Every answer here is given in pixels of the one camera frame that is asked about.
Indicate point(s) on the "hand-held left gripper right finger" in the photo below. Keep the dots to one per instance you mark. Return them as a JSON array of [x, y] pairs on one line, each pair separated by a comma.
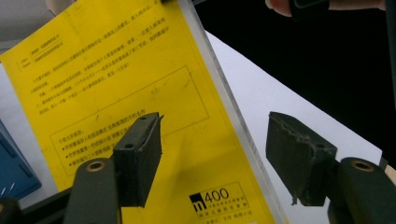
[[299, 161]]

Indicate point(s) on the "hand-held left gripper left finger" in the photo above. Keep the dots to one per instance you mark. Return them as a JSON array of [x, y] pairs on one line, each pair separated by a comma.
[[137, 168]]

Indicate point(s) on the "yellow book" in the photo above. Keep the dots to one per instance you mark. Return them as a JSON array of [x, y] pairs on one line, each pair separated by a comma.
[[124, 62]]

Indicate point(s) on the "blue file rack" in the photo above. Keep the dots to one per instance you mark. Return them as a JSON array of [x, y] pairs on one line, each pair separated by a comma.
[[15, 171]]

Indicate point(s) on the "black curtain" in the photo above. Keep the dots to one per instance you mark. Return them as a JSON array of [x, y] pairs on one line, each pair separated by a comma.
[[311, 62]]

